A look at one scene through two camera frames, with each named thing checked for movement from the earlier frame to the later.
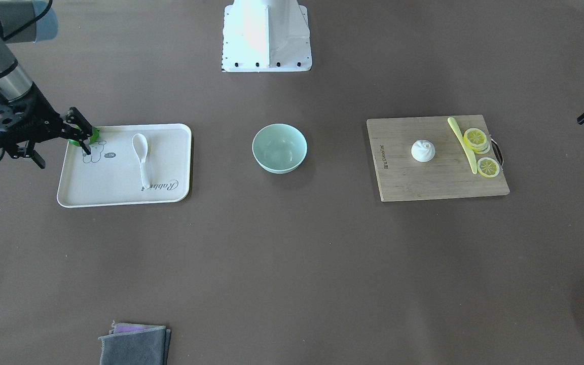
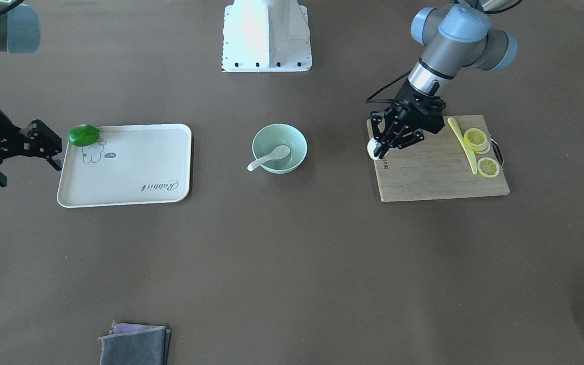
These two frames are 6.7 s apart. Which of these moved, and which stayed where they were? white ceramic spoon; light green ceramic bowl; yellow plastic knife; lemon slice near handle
Moved: white ceramic spoon
Stayed: yellow plastic knife; light green ceramic bowl; lemon slice near handle
